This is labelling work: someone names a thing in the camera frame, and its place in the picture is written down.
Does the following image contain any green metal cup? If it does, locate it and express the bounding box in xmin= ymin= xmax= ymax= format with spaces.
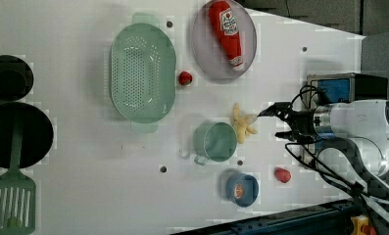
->
xmin=193 ymin=122 xmax=237 ymax=165

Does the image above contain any red pepper toy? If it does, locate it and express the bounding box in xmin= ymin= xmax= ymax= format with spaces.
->
xmin=274 ymin=167 xmax=291 ymax=183

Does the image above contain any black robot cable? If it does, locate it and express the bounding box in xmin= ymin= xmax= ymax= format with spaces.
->
xmin=284 ymin=84 xmax=389 ymax=210

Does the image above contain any small black pot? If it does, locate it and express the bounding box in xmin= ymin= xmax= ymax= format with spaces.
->
xmin=0 ymin=55 xmax=34 ymax=101

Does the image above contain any silver toaster oven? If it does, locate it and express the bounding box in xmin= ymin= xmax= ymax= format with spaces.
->
xmin=303 ymin=72 xmax=388 ymax=109

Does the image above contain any blue cup with orange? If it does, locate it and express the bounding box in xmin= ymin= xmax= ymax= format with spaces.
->
xmin=225 ymin=172 xmax=259 ymax=208

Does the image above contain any blue metal frame rail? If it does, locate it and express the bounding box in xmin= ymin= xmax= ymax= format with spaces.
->
xmin=172 ymin=200 xmax=360 ymax=235

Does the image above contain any green perforated colander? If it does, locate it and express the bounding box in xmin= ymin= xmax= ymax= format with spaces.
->
xmin=111 ymin=13 xmax=176 ymax=133

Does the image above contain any red strawberry toy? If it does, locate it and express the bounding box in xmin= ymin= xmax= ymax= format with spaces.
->
xmin=178 ymin=71 xmax=193 ymax=86

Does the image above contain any green slotted spatula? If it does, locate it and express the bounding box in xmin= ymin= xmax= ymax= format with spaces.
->
xmin=0 ymin=116 xmax=36 ymax=235

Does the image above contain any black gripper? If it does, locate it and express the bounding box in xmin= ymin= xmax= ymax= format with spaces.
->
xmin=258 ymin=102 xmax=316 ymax=144

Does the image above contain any large black pan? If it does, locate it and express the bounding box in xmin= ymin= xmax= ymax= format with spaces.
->
xmin=0 ymin=102 xmax=55 ymax=169

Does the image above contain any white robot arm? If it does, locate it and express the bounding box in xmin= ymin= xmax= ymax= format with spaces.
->
xmin=260 ymin=100 xmax=389 ymax=200

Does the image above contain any red ketchup bottle toy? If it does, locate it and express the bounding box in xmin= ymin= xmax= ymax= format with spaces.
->
xmin=208 ymin=0 xmax=244 ymax=71

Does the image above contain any grey round plate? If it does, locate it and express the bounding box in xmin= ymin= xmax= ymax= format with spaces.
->
xmin=191 ymin=0 xmax=257 ymax=79

